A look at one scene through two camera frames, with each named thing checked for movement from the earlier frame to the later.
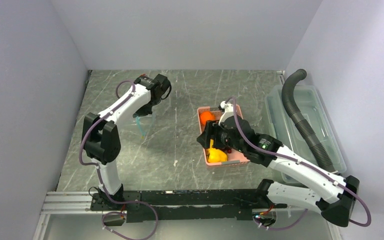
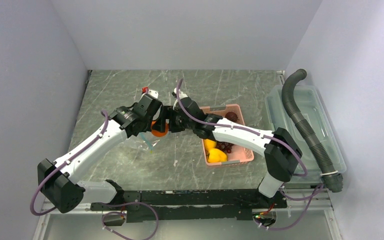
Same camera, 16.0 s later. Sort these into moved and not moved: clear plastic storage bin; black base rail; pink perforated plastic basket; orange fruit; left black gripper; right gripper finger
Moved: orange fruit; right gripper finger; left black gripper
Not moved: clear plastic storage bin; black base rail; pink perforated plastic basket
